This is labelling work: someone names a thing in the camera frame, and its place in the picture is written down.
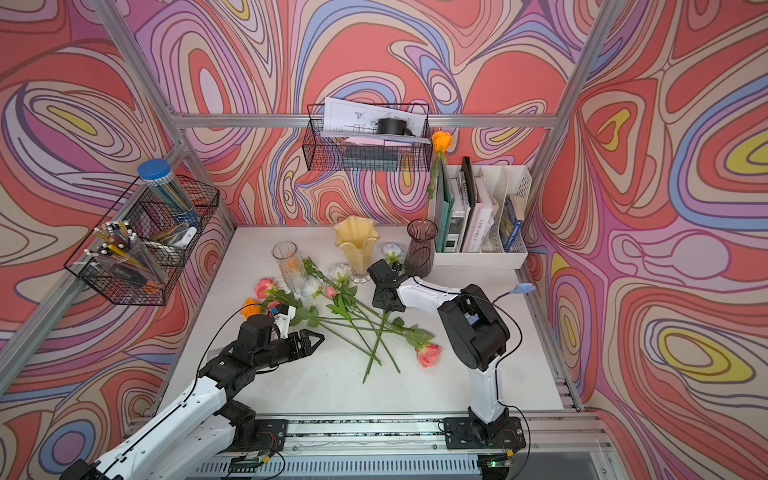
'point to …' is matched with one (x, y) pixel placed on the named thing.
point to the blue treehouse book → (517, 225)
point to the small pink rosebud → (330, 292)
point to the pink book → (477, 223)
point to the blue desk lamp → (520, 288)
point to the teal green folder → (444, 205)
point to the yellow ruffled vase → (356, 236)
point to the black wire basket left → (163, 235)
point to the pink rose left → (267, 287)
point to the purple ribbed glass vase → (419, 257)
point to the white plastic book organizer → (508, 191)
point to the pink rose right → (427, 353)
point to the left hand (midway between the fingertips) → (319, 341)
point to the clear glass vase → (290, 265)
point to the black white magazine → (458, 217)
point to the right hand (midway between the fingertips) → (386, 307)
